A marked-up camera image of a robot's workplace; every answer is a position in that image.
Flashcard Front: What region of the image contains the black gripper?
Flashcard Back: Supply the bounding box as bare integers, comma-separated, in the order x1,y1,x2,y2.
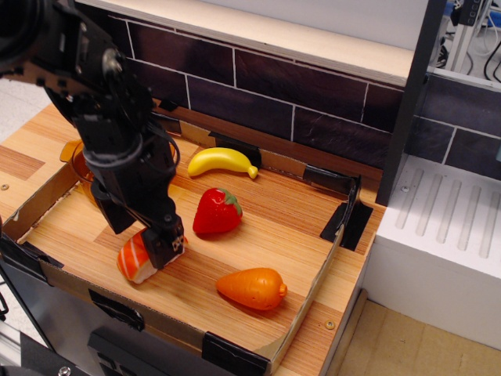
84,132,185,269

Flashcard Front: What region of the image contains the salmon sushi toy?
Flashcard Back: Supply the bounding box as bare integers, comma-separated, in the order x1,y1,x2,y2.
117,228,188,284

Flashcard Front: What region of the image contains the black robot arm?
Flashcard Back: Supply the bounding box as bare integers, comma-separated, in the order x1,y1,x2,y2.
1,1,184,269

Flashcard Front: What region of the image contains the orange transparent plastic pot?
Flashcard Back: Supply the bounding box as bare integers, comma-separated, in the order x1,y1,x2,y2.
59,139,98,208

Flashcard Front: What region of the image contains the cardboard fence with black tape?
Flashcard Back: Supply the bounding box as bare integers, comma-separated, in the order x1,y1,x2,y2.
1,106,384,375

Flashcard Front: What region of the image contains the red toy strawberry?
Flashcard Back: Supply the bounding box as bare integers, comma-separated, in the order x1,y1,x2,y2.
193,188,243,234

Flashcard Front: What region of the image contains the yellow toy banana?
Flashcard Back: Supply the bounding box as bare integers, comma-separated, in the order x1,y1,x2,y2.
187,147,258,179

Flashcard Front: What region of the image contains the orange toy carrot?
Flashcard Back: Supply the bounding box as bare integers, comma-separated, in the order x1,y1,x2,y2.
216,268,288,311

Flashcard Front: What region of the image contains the light wooden shelf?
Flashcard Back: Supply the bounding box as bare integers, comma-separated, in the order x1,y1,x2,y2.
88,1,414,86

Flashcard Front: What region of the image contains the white ribbed sink block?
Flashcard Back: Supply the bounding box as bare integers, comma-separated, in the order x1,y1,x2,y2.
362,157,500,348

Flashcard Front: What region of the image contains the dark grey vertical post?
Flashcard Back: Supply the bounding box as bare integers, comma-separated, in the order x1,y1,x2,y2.
376,1,446,206

